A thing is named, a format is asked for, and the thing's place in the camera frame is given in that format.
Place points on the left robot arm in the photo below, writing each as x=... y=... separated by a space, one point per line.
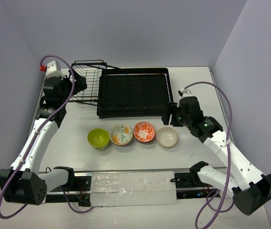
x=21 y=183

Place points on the black dish rack tray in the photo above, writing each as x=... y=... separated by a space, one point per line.
x=133 y=92

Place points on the orange floral bowl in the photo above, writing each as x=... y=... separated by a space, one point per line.
x=144 y=132

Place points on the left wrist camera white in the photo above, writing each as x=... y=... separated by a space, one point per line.
x=52 y=69

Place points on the green bowl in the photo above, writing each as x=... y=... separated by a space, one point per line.
x=98 y=138

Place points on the leaf pattern white bowl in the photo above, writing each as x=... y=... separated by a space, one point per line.
x=121 y=135

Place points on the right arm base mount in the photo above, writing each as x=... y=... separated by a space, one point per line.
x=188 y=187

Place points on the white taped sheet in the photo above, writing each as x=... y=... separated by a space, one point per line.
x=132 y=189

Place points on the white bowl pink rim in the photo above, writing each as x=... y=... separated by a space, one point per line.
x=166 y=137

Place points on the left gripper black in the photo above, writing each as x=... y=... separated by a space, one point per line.
x=73 y=78

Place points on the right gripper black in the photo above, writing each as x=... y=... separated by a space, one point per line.
x=165 y=118

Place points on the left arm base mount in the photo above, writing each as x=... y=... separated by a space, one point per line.
x=79 y=193

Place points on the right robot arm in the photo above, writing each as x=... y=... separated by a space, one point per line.
x=248 y=186

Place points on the black wire plate rack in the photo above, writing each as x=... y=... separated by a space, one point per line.
x=92 y=70

